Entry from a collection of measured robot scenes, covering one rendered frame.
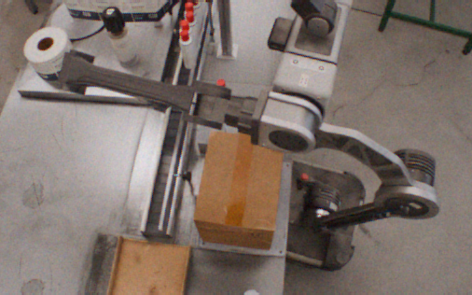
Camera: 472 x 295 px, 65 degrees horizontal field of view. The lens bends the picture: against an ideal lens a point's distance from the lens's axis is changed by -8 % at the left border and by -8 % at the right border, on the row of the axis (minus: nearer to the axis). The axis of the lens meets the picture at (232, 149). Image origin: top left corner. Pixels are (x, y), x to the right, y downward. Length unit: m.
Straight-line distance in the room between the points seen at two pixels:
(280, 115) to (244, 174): 0.39
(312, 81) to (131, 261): 0.93
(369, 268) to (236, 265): 1.11
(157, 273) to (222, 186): 0.44
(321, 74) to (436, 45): 2.46
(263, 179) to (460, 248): 1.65
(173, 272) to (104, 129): 0.67
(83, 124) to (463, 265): 2.17
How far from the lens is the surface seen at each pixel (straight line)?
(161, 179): 1.52
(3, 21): 3.85
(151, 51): 1.85
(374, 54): 3.07
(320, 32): 0.98
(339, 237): 2.08
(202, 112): 0.94
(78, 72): 1.01
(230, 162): 1.25
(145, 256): 1.49
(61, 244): 1.62
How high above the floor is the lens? 2.25
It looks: 64 degrees down
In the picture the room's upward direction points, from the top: 4 degrees counter-clockwise
